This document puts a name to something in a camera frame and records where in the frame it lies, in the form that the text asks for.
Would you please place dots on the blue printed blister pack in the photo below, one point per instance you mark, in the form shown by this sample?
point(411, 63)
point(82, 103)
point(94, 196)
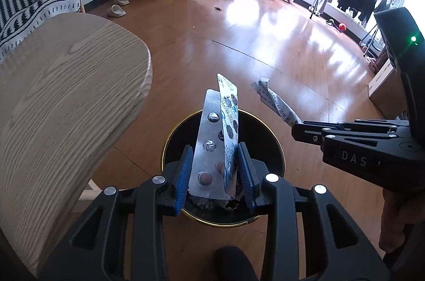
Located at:
point(230, 128)

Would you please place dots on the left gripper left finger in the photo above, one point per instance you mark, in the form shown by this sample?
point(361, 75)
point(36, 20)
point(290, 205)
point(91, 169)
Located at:
point(181, 179)

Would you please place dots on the red ball on floor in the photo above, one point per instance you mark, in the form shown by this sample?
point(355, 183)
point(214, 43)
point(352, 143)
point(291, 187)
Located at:
point(342, 27)

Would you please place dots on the black white striped sofa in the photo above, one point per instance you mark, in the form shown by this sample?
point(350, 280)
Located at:
point(19, 18)

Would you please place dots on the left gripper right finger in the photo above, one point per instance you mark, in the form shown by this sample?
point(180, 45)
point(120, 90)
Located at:
point(249, 178)

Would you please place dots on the beige slipper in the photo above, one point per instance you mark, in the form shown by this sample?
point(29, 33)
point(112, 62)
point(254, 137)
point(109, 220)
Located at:
point(121, 2)
point(116, 11)

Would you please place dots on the silver pill blister pack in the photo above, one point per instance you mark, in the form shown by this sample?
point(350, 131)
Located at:
point(206, 180)

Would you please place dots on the person's right hand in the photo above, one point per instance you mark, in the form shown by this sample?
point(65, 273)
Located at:
point(396, 214)

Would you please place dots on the twisted silver candy wrapper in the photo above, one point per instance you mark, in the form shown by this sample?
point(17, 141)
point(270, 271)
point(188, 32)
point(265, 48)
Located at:
point(275, 103)

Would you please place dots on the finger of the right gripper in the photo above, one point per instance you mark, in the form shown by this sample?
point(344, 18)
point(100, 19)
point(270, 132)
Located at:
point(363, 124)
point(309, 133)

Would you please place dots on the cardboard box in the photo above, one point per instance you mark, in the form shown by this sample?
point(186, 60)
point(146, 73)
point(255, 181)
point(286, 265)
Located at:
point(386, 92)

